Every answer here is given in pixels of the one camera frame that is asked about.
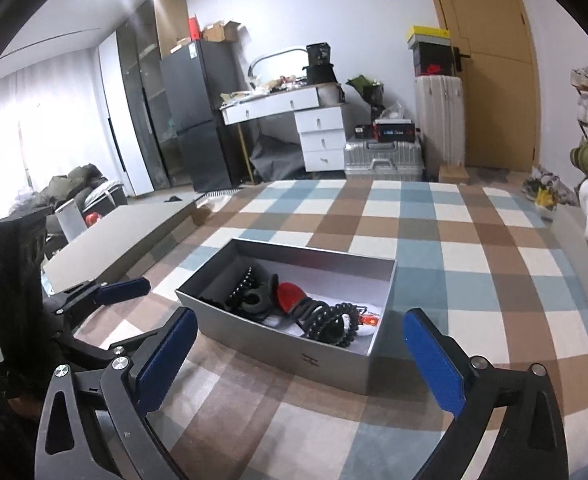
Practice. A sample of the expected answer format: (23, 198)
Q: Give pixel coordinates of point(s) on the person's left forearm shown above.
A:
(4, 435)

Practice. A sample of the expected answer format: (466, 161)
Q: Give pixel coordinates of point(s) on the wooden door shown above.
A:
(494, 85)

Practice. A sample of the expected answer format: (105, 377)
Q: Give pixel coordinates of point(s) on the pair of light sneakers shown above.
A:
(544, 190)

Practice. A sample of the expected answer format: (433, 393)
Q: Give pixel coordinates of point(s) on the black hair claw clip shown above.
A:
(241, 285)

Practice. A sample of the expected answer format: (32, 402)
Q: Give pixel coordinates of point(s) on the white suitcase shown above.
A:
(439, 120)

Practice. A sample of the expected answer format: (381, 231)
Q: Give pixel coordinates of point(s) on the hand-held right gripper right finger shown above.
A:
(431, 360)

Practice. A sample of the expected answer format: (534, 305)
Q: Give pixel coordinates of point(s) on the grey refrigerator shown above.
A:
(199, 110)

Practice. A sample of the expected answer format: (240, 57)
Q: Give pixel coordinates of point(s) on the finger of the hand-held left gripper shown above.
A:
(124, 290)
(86, 347)

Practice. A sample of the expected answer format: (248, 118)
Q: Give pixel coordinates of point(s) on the open cardboard box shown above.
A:
(221, 31)

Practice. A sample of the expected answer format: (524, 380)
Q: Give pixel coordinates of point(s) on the long black hair clip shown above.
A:
(209, 300)

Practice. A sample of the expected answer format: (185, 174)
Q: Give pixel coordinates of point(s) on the black and red box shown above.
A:
(395, 131)

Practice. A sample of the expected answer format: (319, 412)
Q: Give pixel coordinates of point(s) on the silver suitcase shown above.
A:
(384, 160)

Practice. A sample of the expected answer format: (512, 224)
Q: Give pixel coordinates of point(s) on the plaid blanket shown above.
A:
(474, 285)

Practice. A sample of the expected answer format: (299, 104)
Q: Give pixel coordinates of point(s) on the dark glass cabinet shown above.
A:
(144, 100)

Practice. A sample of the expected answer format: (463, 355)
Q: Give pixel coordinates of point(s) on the black shoe box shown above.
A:
(431, 62)

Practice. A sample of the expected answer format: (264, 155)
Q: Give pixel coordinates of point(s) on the dark laundry basket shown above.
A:
(106, 202)

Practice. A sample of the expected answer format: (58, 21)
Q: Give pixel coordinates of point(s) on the small black box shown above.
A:
(363, 132)

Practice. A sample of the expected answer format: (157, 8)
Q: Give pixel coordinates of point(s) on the white curtain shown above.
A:
(39, 125)

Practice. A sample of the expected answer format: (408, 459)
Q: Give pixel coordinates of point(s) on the small red hair accessory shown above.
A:
(369, 320)

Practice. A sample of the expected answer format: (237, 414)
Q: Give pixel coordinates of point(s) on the black bag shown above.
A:
(320, 65)

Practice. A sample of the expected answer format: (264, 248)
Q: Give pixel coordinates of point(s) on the wooden broom stick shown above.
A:
(246, 152)

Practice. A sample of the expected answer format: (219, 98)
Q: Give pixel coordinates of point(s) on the white wardrobe panel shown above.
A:
(129, 125)

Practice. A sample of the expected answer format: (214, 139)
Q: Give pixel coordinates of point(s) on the red hair clip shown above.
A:
(290, 297)

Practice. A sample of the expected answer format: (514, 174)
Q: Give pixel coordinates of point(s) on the dark wrapped bouquet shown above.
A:
(366, 92)

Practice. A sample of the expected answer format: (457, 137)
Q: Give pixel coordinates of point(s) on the oval mirror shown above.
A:
(279, 65)

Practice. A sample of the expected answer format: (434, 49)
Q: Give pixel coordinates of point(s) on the yellow shoe box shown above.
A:
(428, 37)

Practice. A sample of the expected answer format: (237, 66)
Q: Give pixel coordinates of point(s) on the flat cardboard box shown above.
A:
(453, 174)

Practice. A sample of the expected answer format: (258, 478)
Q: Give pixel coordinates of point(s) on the white vanity desk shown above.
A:
(321, 135)

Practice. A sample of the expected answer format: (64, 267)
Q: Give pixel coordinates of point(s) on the pile of desk clutter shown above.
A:
(264, 89)

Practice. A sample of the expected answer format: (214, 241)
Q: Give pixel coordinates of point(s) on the pile of dark clothes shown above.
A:
(64, 185)

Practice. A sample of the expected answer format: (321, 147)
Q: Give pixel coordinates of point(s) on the tall flat cardboard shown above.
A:
(171, 25)

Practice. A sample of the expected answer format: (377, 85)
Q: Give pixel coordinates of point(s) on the dark grey cloth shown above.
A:
(276, 160)

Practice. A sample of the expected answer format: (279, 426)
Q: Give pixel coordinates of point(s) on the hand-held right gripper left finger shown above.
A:
(166, 355)

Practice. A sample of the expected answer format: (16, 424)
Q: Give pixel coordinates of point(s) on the white ribbed container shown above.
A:
(331, 94)

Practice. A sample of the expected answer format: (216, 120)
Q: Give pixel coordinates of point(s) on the silver cardboard box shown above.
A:
(284, 350)

